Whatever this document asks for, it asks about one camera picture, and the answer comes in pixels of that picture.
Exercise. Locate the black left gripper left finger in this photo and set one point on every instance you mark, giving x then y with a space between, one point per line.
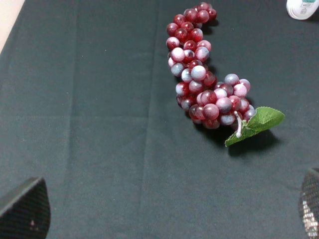
25 211

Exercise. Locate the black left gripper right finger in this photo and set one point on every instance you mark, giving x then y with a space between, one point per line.
309 203

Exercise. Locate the red artificial grape bunch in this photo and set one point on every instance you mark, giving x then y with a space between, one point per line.
204 99

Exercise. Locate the black tablecloth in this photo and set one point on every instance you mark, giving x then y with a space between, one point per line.
87 101

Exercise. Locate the white plastic bottle black cap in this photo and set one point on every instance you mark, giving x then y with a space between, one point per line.
301 9

